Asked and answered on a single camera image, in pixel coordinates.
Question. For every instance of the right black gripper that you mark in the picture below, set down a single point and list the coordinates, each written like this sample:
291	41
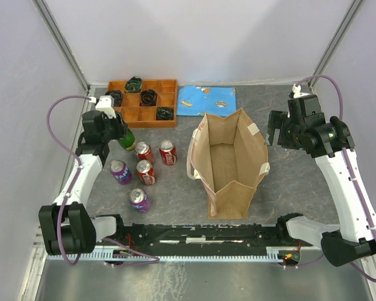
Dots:
276	121

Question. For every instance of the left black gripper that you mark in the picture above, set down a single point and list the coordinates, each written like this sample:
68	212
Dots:
120	125

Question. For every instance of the green glass bottle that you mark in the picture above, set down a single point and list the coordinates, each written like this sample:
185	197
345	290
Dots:
128	142

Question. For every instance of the brown canvas tote bag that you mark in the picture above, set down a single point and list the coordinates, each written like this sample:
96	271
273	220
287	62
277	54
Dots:
230	157

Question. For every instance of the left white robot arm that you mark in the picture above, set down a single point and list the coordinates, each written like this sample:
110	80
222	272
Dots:
66	226

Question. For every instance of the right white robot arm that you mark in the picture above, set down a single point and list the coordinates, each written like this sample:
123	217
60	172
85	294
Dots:
330	144

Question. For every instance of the red coke can back left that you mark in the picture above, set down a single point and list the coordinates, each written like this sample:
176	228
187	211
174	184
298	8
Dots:
144	152

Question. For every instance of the red coke can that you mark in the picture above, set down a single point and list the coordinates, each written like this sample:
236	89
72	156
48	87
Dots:
145	171
168	152
144	152

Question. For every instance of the purple fanta can left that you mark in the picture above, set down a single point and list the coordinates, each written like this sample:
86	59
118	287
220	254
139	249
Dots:
120	172

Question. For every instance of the purple fanta can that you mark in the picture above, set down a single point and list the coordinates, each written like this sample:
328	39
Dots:
139	200
120	172

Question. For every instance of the dark rolled sock middle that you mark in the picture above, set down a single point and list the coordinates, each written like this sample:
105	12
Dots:
148	98

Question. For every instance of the dark rolled sock top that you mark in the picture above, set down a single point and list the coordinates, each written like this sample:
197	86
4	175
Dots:
133	85

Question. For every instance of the orange wooden divider tray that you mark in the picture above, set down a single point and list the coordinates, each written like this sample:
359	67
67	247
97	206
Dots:
137	115

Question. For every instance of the red coke can front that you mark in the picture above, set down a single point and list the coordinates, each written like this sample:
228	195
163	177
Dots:
145	171

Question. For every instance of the dark rolled sock right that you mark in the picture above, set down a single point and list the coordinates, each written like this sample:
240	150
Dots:
164	113

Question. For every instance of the red coke can back right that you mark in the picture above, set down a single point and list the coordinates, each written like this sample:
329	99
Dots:
168	152

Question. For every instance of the purple fanta can front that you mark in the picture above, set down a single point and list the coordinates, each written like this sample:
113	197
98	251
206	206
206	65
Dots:
139	200

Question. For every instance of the blue patterned cloth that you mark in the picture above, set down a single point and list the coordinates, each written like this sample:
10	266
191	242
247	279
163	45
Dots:
196	101

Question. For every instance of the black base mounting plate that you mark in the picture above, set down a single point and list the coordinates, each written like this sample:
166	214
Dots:
205	240

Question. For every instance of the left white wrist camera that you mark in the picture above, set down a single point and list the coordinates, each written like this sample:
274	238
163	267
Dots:
104	104

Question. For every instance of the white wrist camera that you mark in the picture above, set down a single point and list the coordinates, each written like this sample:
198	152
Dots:
104	104
296	92

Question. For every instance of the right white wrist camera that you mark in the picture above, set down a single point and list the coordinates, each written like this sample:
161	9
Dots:
296	92

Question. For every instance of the right aluminium corner post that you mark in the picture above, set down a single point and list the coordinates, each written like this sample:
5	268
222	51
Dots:
345	23

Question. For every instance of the aluminium corner post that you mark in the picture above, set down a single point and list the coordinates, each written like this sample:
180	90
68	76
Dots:
48	18
345	23

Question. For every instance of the left aluminium corner post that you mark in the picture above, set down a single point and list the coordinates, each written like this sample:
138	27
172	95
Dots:
48	18

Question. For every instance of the light blue cable duct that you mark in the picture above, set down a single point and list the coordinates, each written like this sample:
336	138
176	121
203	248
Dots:
113	255

